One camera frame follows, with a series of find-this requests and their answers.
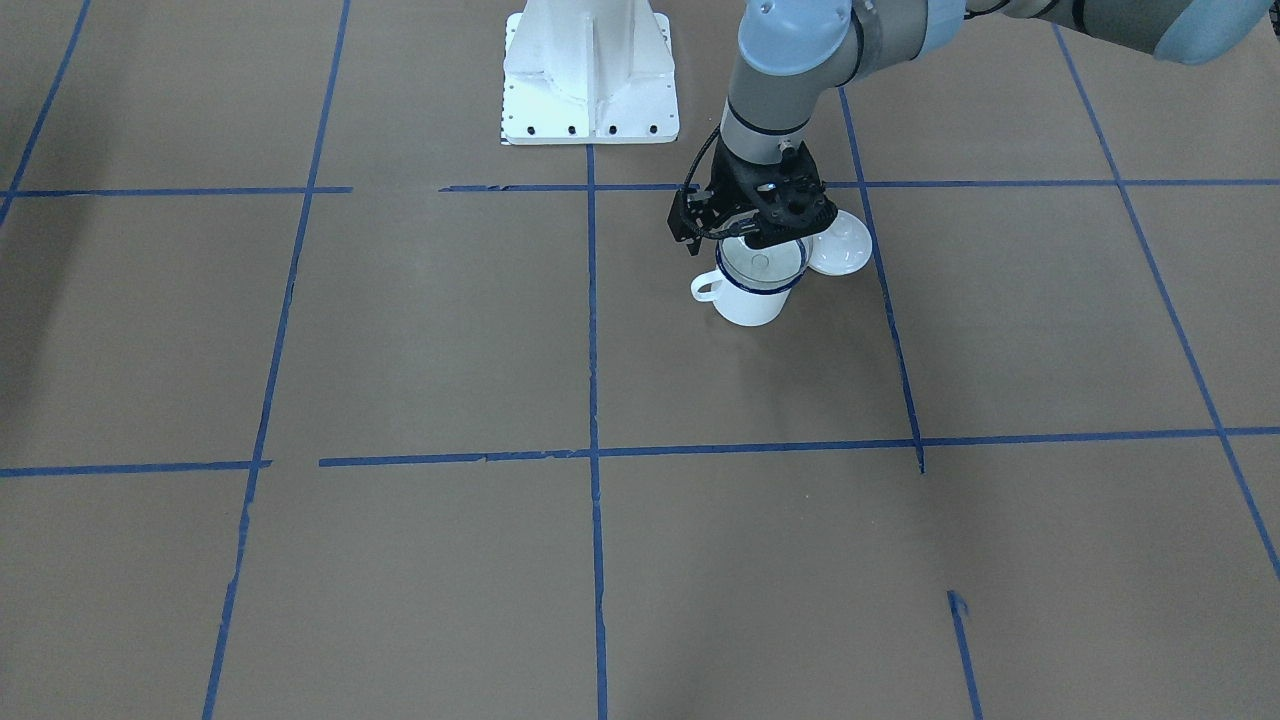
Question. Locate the white cup lid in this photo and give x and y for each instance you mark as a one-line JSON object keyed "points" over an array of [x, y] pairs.
{"points": [[841, 249]]}

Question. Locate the white enamel cup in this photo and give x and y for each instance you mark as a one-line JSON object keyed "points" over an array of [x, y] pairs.
{"points": [[735, 304]]}

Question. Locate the white pedestal column base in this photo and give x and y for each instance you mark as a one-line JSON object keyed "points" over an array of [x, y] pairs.
{"points": [[588, 72]]}

